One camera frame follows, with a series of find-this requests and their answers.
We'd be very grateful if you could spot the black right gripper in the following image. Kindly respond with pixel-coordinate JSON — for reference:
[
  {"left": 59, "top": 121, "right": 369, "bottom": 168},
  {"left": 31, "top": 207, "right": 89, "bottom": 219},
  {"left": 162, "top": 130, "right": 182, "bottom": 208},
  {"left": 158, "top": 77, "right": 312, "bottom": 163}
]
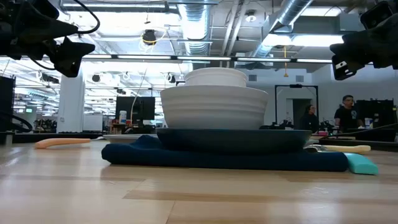
[{"left": 329, "top": 1, "right": 398, "bottom": 81}]

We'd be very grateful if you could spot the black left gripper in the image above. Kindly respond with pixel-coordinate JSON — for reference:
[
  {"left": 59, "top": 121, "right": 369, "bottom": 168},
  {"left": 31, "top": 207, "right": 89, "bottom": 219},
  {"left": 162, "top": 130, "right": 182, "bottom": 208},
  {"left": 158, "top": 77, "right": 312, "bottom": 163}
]
[{"left": 0, "top": 0, "right": 96, "bottom": 78}]

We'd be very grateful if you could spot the fork with orange handle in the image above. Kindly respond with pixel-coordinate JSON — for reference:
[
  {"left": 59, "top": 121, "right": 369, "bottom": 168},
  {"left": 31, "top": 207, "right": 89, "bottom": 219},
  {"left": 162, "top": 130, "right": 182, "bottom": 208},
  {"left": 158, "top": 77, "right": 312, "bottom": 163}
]
[{"left": 34, "top": 136, "right": 106, "bottom": 149}]

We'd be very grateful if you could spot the knife with yellow handle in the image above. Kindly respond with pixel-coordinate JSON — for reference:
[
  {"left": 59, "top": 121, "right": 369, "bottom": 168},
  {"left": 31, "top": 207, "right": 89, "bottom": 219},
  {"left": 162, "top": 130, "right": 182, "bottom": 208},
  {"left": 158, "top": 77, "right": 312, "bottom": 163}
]
[{"left": 304, "top": 144, "right": 372, "bottom": 154}]

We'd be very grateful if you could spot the spoon with teal handle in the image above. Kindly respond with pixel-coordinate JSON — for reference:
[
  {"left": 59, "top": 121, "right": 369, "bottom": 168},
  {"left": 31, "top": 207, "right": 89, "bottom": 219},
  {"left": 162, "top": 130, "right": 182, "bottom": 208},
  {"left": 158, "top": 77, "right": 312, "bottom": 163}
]
[{"left": 343, "top": 152, "right": 379, "bottom": 175}]

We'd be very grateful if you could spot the white ceramic mug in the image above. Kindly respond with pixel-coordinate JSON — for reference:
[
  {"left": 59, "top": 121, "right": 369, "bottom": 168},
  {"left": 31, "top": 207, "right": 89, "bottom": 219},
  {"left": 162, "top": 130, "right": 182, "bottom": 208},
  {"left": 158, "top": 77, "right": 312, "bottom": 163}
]
[{"left": 184, "top": 67, "right": 249, "bottom": 88}]

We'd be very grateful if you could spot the large white ribbed bowl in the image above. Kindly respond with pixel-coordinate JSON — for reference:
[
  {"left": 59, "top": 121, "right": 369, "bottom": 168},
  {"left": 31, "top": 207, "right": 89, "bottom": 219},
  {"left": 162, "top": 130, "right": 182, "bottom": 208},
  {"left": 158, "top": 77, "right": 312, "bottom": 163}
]
[{"left": 160, "top": 85, "right": 270, "bottom": 131}]

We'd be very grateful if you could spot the white bowl with black rim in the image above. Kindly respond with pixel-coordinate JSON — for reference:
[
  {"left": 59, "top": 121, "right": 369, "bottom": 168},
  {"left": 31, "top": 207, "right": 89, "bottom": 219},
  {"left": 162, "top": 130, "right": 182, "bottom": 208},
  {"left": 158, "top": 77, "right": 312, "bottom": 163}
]
[{"left": 155, "top": 128, "right": 313, "bottom": 154}]

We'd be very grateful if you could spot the navy cloth napkin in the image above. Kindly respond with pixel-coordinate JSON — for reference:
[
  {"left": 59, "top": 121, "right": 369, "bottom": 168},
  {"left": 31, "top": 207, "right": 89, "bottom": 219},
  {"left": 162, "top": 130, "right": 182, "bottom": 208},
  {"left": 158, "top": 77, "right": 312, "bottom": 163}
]
[{"left": 101, "top": 134, "right": 349, "bottom": 172}]

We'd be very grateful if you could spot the white building pillar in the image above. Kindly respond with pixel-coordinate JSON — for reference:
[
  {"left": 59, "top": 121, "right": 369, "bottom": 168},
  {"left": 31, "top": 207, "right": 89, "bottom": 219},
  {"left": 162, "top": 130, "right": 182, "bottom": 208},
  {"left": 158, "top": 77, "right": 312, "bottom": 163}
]
[{"left": 57, "top": 70, "right": 86, "bottom": 134}]

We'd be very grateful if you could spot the black equipment screen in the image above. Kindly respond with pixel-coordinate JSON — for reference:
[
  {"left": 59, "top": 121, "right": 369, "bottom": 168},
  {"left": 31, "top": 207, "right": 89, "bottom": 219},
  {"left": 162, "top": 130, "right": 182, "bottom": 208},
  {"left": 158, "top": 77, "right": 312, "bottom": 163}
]
[{"left": 355, "top": 99, "right": 396, "bottom": 129}]

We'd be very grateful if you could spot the black cabinet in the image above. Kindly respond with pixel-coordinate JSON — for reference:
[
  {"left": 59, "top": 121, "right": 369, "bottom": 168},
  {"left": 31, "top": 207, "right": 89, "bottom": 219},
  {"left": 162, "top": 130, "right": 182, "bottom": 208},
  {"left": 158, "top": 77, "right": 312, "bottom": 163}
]
[{"left": 0, "top": 75, "right": 16, "bottom": 133}]

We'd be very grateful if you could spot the person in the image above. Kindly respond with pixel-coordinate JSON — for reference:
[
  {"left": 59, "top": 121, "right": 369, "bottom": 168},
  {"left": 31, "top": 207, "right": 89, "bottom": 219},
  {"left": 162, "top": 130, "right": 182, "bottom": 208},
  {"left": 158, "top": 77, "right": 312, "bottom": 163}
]
[
  {"left": 300, "top": 105, "right": 320, "bottom": 134},
  {"left": 333, "top": 95, "right": 364, "bottom": 132}
]

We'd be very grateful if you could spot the whiteboard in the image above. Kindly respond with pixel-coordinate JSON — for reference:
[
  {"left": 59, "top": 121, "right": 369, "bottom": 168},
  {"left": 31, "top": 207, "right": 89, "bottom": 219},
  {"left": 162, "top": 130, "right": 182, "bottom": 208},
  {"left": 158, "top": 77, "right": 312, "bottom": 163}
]
[{"left": 82, "top": 114, "right": 104, "bottom": 133}]

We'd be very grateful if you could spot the black ceiling-mounted device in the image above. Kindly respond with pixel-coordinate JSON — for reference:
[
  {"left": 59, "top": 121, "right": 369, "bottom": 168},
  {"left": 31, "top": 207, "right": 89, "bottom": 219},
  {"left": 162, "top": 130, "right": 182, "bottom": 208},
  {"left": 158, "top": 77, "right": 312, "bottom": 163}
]
[{"left": 142, "top": 29, "right": 157, "bottom": 46}]

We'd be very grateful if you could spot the black computer monitor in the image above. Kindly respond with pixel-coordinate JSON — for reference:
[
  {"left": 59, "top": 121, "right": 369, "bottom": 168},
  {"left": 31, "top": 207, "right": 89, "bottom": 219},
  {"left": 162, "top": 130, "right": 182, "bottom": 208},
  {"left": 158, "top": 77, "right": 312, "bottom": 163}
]
[{"left": 115, "top": 96, "right": 156, "bottom": 122}]

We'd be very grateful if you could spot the long ceiling light bar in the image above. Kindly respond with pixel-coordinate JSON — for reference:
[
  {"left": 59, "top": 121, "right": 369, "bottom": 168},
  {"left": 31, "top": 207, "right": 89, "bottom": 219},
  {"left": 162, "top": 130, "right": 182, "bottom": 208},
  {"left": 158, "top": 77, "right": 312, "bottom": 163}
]
[{"left": 81, "top": 54, "right": 333, "bottom": 63}]

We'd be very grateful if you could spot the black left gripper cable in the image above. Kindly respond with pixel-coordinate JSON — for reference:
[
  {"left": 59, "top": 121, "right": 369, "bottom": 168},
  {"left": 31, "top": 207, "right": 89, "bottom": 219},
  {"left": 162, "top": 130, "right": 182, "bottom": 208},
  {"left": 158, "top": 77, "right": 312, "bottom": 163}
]
[{"left": 72, "top": 0, "right": 101, "bottom": 35}]

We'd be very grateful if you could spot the silver ventilation duct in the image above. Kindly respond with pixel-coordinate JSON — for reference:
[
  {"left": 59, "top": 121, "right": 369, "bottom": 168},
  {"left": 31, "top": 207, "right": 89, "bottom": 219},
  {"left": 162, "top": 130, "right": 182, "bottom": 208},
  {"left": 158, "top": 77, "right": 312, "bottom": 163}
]
[
  {"left": 251, "top": 0, "right": 315, "bottom": 58},
  {"left": 177, "top": 0, "right": 216, "bottom": 57}
]

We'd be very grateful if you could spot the yellow hanging cord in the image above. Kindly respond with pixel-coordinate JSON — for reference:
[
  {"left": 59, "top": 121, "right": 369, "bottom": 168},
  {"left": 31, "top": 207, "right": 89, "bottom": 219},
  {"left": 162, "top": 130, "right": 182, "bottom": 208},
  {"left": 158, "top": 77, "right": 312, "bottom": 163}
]
[{"left": 282, "top": 45, "right": 290, "bottom": 78}]

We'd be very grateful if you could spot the black looped cable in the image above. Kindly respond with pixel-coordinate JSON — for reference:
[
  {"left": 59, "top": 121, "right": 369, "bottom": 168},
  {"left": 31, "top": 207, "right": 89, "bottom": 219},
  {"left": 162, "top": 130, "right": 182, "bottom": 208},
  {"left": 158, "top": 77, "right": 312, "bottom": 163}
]
[{"left": 0, "top": 111, "right": 34, "bottom": 133}]

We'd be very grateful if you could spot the black aluminium table frame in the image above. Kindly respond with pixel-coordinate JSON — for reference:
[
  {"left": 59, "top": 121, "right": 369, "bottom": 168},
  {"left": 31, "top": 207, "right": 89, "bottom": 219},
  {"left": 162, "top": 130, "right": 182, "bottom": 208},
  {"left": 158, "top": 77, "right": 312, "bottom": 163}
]
[{"left": 0, "top": 130, "right": 398, "bottom": 152}]

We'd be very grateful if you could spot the black rectangular stand frame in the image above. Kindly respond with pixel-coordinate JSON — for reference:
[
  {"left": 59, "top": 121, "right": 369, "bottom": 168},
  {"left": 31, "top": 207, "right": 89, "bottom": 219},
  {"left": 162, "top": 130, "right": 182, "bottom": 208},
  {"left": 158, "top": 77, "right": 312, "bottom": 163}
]
[{"left": 274, "top": 84, "right": 319, "bottom": 126}]

